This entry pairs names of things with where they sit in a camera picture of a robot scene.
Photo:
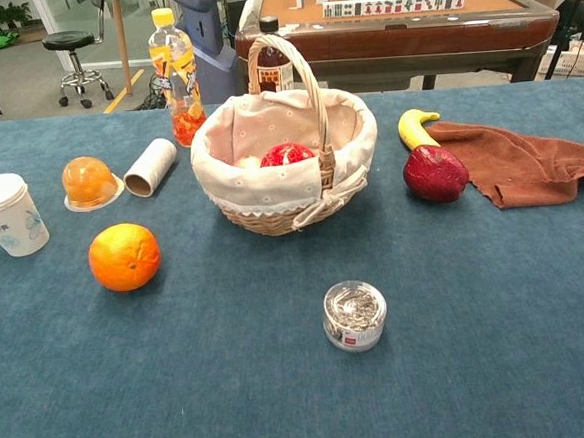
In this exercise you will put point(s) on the orange fruit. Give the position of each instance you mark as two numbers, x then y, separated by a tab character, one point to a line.
124	258

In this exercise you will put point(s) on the black stool chrome base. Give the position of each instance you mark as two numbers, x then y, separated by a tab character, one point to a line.
69	40

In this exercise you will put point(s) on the clear round paper clip box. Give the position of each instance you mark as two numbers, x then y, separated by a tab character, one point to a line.
355	320

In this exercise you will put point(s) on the dark red apple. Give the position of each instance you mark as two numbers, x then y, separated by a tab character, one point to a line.
434	174

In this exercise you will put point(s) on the dark brown bottle black cap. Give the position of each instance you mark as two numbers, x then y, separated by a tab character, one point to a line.
274	75

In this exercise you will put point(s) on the white plastic crate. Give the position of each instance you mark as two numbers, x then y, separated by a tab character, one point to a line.
581	61

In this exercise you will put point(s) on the face-up mahjong tile row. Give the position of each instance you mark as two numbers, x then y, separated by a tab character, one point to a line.
392	5

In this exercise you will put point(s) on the pink peach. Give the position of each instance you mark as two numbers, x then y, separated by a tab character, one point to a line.
249	163

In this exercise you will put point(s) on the blue machine base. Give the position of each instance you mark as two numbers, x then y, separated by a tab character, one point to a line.
209	39

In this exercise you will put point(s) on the yellow banana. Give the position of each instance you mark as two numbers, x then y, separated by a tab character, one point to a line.
411	130

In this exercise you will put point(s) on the bright red fruit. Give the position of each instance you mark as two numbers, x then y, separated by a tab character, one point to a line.
287	155

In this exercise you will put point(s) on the brown mahjong table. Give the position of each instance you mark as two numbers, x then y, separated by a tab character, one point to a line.
390	39

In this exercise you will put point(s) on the wicker basket with cloth lining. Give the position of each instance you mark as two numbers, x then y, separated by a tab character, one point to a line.
269	180

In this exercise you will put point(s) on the orange jelly cup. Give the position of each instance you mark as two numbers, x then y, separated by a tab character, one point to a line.
89	183

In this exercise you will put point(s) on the white paper cup stack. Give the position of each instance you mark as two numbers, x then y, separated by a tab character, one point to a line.
9	219

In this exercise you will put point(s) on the wooden pole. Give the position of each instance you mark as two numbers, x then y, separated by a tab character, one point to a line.
121	40

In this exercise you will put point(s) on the blue table cloth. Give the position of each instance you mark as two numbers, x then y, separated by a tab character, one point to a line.
263	381

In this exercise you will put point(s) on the brown towel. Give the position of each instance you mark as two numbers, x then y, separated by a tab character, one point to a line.
518	163

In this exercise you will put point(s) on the orange juice bottle yellow cap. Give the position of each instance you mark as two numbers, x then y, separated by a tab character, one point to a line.
177	81

